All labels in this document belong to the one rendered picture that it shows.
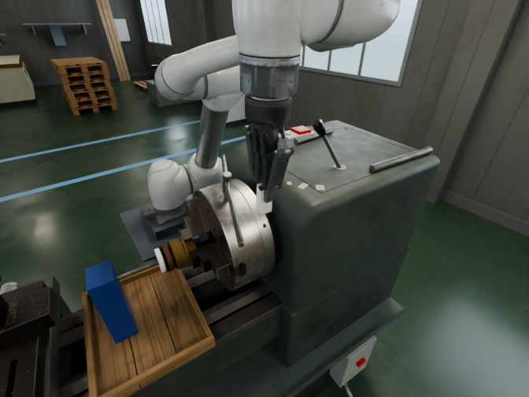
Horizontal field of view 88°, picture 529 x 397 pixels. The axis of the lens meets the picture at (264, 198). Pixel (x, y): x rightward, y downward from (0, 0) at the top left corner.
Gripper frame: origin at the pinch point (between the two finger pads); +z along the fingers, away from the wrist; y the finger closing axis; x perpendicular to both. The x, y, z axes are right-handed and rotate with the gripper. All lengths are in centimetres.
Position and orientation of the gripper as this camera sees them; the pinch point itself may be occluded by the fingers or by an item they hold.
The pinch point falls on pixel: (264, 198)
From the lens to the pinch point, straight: 54.9
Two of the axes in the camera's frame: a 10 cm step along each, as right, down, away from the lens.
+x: 8.5, -2.9, 4.4
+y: 5.3, 5.1, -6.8
